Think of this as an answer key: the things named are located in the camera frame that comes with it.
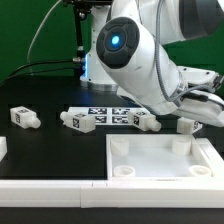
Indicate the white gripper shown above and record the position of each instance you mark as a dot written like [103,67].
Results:
[200,105]

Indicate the white block left edge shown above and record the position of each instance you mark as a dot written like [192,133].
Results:
[3,147]

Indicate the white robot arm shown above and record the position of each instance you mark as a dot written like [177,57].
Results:
[127,55]

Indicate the white square table top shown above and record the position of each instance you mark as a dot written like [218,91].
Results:
[155,156]

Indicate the white fence wall rail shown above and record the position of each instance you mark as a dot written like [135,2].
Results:
[188,192]

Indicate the white sheet with tags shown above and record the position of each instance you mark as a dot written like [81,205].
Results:
[107,115]

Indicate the black camera pole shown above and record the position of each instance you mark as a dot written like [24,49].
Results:
[81,8]

